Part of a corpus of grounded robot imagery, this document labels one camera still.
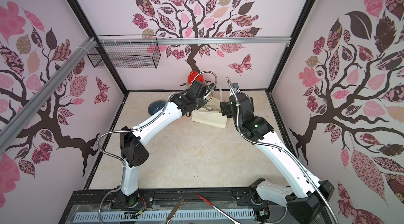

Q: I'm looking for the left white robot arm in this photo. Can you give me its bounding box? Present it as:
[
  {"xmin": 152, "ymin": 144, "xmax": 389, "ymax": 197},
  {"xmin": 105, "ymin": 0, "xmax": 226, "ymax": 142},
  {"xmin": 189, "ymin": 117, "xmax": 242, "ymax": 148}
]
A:
[{"xmin": 120, "ymin": 81, "xmax": 213, "ymax": 198}]

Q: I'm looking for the red-lidded jar of corn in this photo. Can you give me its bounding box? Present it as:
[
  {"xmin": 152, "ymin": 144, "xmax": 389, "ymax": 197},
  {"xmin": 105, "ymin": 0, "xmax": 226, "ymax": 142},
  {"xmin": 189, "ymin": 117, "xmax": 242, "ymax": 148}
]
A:
[{"xmin": 187, "ymin": 71, "xmax": 205, "ymax": 85}]

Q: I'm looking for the right flexible metal conduit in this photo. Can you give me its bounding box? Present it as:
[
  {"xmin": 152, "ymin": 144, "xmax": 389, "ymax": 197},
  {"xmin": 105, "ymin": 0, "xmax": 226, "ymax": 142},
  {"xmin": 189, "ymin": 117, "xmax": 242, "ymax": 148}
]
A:
[{"xmin": 225, "ymin": 77, "xmax": 340, "ymax": 224}]

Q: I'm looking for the blue-grey ceramic bowl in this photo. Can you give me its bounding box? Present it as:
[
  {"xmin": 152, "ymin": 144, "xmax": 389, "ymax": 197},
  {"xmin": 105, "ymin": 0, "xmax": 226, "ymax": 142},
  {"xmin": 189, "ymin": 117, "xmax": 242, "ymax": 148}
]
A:
[{"xmin": 147, "ymin": 100, "xmax": 166, "ymax": 116}]

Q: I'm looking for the red-tipped metal rod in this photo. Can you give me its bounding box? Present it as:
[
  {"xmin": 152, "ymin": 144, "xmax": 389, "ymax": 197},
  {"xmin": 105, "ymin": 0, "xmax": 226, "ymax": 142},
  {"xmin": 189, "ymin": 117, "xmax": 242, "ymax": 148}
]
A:
[{"xmin": 196, "ymin": 195, "xmax": 241, "ymax": 224}]

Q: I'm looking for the grey metal rod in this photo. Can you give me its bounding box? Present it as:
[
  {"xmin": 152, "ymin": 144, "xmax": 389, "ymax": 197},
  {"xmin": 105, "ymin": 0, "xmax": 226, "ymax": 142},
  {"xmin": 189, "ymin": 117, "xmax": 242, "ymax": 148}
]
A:
[{"xmin": 164, "ymin": 197, "xmax": 186, "ymax": 224}]

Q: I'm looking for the horizontal aluminium rail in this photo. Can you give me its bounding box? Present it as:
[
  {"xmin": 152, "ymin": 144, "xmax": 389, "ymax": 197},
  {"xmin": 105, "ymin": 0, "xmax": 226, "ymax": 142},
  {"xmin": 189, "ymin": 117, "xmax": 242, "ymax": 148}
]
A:
[{"xmin": 98, "ymin": 36, "xmax": 291, "ymax": 45}]

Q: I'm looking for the black wire basket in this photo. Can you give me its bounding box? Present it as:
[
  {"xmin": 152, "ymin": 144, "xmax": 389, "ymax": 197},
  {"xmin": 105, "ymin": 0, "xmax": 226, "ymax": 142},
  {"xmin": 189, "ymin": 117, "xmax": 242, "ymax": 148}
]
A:
[{"xmin": 87, "ymin": 35, "xmax": 161, "ymax": 69}]

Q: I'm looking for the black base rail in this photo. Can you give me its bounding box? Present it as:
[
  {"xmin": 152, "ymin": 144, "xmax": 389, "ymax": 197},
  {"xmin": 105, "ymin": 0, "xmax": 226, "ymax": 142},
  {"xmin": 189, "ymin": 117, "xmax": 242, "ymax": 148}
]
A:
[{"xmin": 58, "ymin": 185, "xmax": 332, "ymax": 224}]

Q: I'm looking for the white slotted cable duct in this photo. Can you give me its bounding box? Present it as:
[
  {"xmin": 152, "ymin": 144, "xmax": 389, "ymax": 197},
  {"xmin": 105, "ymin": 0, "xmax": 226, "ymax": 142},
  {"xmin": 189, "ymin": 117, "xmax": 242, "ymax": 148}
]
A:
[{"xmin": 72, "ymin": 209, "xmax": 255, "ymax": 224}]

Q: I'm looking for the diagonal aluminium rail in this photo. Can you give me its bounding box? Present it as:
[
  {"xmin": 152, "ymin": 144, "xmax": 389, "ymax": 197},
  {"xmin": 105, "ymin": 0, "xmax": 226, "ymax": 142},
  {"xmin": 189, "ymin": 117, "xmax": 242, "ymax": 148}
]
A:
[{"xmin": 1, "ymin": 37, "xmax": 96, "ymax": 153}]

